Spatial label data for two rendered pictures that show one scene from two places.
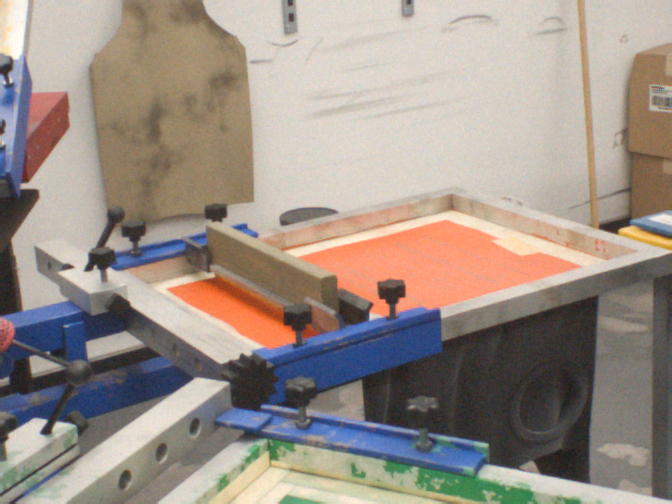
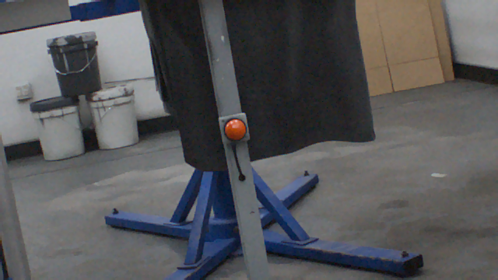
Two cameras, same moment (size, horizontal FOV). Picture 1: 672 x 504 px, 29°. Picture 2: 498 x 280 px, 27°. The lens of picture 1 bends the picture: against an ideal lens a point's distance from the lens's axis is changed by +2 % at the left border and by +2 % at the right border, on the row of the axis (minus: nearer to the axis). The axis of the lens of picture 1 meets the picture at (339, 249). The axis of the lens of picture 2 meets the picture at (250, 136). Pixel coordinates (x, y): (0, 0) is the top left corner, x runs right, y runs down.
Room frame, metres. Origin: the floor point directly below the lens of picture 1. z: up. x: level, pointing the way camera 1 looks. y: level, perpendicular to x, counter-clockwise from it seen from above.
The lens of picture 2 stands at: (3.08, -2.32, 0.92)
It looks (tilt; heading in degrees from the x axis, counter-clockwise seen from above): 9 degrees down; 115
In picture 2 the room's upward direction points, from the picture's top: 10 degrees counter-clockwise
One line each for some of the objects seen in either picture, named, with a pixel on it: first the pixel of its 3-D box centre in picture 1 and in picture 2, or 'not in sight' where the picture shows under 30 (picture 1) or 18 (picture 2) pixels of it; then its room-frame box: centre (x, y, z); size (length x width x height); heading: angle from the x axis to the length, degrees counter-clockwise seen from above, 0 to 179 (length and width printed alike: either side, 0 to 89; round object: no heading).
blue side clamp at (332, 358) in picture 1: (348, 350); not in sight; (1.70, 0.00, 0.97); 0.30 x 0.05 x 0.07; 122
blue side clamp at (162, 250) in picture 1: (179, 260); not in sight; (2.18, 0.29, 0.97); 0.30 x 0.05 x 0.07; 122
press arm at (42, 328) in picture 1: (59, 325); not in sight; (1.77, 0.42, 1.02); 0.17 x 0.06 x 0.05; 122
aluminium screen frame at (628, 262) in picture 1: (377, 270); not in sight; (2.07, -0.06, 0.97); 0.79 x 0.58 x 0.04; 122
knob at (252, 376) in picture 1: (244, 379); not in sight; (1.53, 0.13, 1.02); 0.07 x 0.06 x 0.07; 122
